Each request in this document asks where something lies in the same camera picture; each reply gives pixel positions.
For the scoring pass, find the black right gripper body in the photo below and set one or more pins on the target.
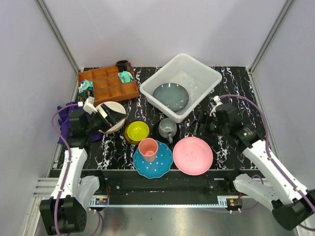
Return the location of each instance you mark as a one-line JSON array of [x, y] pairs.
[[211, 127]]

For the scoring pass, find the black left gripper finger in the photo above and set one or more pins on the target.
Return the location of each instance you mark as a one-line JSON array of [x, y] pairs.
[[107, 112], [117, 119]]

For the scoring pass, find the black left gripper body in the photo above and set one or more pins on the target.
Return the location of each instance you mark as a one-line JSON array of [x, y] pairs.
[[97, 122]]

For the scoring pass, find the teal ceramic floral plate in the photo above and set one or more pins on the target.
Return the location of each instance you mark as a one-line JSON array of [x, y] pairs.
[[172, 95]]

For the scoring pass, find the translucent white plastic bin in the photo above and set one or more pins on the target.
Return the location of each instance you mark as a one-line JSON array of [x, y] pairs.
[[197, 78]]

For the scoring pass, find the pink plastic cup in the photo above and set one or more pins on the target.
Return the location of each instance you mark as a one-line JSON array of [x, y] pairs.
[[148, 148]]

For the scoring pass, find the blue dotted scalloped plate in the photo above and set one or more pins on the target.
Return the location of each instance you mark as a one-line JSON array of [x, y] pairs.
[[158, 167]]

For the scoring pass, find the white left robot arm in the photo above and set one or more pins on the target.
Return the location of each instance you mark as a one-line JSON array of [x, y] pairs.
[[65, 211]]

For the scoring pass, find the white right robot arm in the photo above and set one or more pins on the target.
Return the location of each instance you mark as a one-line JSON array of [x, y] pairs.
[[288, 199]]

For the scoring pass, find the orange wooden divided tray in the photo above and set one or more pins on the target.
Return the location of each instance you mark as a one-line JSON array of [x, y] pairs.
[[107, 85]]

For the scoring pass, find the amber transparent plate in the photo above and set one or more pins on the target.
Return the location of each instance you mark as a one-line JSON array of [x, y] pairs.
[[127, 137]]

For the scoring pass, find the dark green patterned cloth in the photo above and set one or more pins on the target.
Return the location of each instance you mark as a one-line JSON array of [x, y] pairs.
[[83, 96]]

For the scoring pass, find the yellow plastic bowl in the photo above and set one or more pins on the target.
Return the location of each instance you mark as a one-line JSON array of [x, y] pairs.
[[138, 130]]

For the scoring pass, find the grey ceramic mug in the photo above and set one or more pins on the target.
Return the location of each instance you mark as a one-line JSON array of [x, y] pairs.
[[167, 129]]

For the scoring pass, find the purple cloth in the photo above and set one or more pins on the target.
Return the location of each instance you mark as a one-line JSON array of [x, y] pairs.
[[65, 123]]

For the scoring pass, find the teal white patterned cloth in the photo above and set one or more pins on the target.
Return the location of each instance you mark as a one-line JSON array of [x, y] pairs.
[[85, 85]]

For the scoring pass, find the pink plastic plate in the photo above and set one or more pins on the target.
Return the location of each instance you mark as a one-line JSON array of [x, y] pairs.
[[192, 156]]

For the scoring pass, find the mint green rolled cloth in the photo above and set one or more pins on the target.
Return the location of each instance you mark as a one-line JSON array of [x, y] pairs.
[[125, 77]]

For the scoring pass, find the black saucer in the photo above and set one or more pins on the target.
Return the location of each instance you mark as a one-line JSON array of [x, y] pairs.
[[156, 135]]

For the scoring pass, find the dark brown cup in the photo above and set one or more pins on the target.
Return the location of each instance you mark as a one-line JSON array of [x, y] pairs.
[[124, 65]]

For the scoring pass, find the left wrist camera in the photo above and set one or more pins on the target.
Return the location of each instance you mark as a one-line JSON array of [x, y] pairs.
[[88, 105]]

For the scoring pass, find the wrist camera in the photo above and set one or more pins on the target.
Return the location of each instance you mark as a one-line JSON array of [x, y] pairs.
[[218, 102], [88, 105]]

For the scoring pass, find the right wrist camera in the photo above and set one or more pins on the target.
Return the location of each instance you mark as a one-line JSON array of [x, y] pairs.
[[218, 102]]

